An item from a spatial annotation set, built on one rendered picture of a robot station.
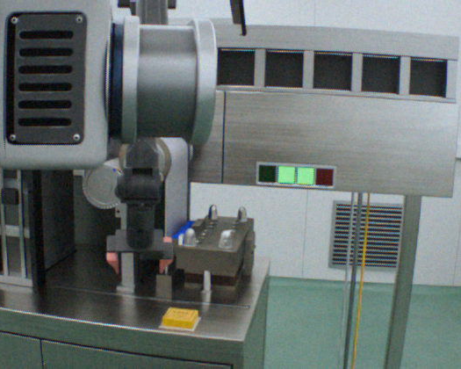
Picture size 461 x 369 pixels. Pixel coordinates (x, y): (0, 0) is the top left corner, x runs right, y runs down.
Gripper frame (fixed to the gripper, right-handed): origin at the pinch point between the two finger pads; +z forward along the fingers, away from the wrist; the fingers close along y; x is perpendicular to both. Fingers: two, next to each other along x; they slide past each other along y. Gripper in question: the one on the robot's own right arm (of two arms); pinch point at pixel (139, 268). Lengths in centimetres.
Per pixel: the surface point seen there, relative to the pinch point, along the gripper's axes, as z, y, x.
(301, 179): 12, -52, -46
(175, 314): 11.9, -8.3, 3.8
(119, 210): 5.7, 4.2, -25.8
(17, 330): 26.3, 31.9, -2.0
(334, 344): 171, -118, -89
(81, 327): 16.7, 14.1, 3.8
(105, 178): 3.9, 8.1, -36.7
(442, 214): 152, -228, -179
